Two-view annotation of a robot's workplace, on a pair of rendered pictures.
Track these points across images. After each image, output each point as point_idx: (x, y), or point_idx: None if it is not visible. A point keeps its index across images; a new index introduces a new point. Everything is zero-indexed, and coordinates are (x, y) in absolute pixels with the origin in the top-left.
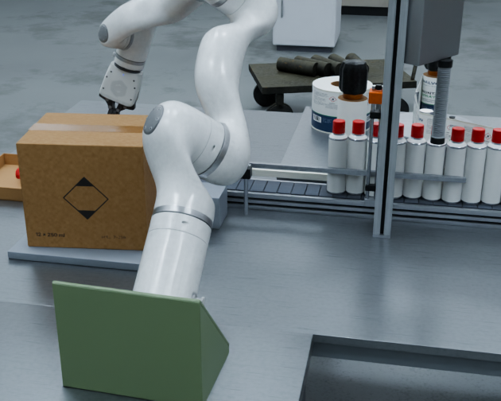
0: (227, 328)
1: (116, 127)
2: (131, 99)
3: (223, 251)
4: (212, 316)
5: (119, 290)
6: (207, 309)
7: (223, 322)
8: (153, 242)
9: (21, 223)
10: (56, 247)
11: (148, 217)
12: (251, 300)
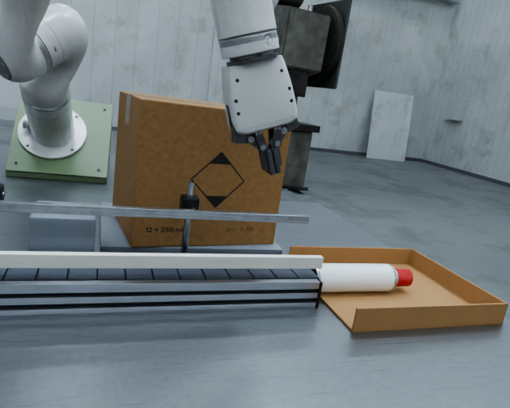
0: (8, 184)
1: (176, 99)
2: (230, 116)
3: (24, 226)
4: (23, 188)
5: (71, 99)
6: (29, 191)
7: (12, 185)
8: None
9: (287, 241)
10: None
11: (115, 178)
12: None
